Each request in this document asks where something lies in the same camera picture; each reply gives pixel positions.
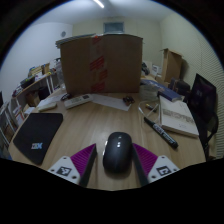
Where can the small white flat device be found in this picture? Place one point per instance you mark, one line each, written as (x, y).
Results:
(47, 106)

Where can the door with glass pane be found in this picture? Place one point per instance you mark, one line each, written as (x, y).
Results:
(113, 27)

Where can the white remote control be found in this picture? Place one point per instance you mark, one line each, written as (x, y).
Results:
(77, 101)

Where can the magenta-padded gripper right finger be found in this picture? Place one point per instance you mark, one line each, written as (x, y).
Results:
(156, 168)

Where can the long ceiling light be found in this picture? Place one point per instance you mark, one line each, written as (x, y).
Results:
(98, 3)

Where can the large brown cardboard box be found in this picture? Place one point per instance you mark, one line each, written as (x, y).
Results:
(110, 65)

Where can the small brown cardboard box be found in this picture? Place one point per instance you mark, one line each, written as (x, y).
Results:
(172, 65)

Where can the black office chair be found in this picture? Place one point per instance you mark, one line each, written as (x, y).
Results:
(204, 96)

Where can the blue book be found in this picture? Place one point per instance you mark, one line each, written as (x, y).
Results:
(163, 89)

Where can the small dark clips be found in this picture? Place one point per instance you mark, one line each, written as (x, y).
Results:
(128, 99)

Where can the short yellow pen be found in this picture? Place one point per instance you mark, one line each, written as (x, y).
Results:
(151, 107)

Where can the cluttered wooden shelf unit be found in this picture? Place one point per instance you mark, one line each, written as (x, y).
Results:
(30, 90)

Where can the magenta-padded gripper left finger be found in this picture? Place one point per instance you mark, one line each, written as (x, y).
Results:
(68, 168)

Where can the white paper sheet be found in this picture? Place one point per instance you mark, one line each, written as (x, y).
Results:
(110, 101)

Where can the round wall clock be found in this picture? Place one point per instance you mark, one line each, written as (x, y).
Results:
(63, 34)

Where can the white open book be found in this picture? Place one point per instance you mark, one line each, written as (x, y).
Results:
(176, 116)

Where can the black mouse pad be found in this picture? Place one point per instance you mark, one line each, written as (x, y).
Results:
(38, 135)

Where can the black computer mouse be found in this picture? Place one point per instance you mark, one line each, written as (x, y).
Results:
(117, 151)

